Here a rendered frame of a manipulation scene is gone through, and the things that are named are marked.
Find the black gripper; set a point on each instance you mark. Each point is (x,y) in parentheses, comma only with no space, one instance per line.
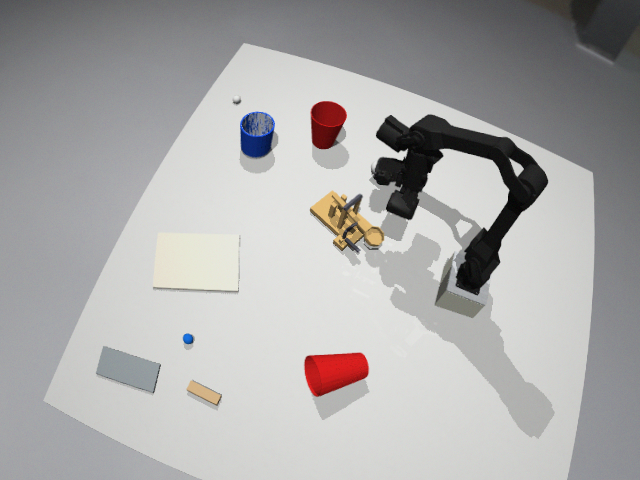
(405,201)

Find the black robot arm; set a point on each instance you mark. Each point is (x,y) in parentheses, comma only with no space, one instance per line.
(424,141)

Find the red plastic cup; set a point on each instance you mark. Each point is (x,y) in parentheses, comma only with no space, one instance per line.
(327,119)
(326,373)

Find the tan rectangular block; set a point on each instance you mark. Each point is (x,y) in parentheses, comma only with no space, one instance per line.
(204,393)

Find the blue cup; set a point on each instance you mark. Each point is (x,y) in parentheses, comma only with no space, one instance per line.
(257,129)

